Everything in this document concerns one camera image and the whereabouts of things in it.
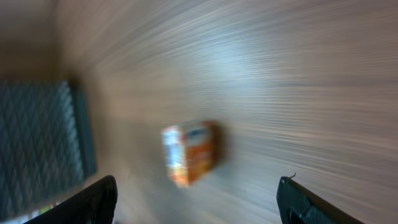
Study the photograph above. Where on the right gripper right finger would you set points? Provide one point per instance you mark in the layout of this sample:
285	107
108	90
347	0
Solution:
298	205

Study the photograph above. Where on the orange tissue pack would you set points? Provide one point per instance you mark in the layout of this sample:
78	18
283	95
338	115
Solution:
191	150

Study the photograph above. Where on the grey plastic shopping basket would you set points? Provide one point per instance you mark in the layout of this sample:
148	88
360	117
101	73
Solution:
46	144

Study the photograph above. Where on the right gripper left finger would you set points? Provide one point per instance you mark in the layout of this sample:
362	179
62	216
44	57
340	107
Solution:
94	204

